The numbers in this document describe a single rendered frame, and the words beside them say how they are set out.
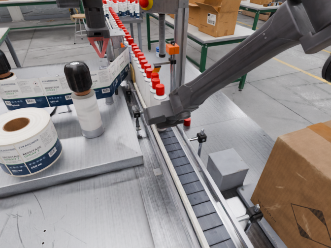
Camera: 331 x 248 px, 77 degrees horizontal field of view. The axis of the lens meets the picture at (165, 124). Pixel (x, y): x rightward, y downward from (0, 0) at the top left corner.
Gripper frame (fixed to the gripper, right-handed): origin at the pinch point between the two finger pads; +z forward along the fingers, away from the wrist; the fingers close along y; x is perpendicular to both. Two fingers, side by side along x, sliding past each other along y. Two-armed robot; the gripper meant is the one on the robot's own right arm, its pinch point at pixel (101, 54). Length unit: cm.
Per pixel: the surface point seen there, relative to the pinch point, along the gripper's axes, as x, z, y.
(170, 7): 28.7, -12.2, -10.9
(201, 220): 17, 31, 50
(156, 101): 16.9, 16.4, 8.7
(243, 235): 22, 23, 59
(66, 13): -61, 110, -757
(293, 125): 196, 115, -53
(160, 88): 18.4, 10.9, 8.8
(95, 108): -5.5, 18.9, 2.6
